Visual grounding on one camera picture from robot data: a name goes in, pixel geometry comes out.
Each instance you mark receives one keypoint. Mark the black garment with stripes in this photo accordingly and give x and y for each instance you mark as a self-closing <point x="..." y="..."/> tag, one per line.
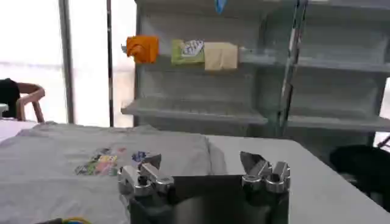
<point x="8" y="94"/>

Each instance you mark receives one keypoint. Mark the thick dark window post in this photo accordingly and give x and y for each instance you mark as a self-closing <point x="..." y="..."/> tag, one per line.
<point x="66" y="61"/>

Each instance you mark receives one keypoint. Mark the wooden chair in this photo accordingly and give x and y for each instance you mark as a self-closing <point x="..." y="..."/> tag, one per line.
<point x="32" y="94"/>

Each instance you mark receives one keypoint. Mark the thin dark window post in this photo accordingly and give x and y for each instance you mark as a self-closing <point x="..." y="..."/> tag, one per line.
<point x="110" y="76"/>

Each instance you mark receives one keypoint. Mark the grey metal shelf rack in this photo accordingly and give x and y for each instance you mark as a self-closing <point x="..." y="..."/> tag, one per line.
<point x="198" y="106"/>

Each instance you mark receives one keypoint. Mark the grey shirt with print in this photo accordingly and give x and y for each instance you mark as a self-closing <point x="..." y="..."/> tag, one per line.
<point x="61" y="194"/>

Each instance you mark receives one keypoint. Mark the person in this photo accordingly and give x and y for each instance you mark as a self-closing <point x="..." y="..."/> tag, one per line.
<point x="362" y="167"/>

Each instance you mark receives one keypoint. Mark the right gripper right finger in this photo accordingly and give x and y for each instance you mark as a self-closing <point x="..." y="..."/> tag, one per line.
<point x="262" y="176"/>

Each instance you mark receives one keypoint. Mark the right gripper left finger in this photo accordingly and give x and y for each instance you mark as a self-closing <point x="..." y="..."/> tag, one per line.
<point x="152" y="179"/>

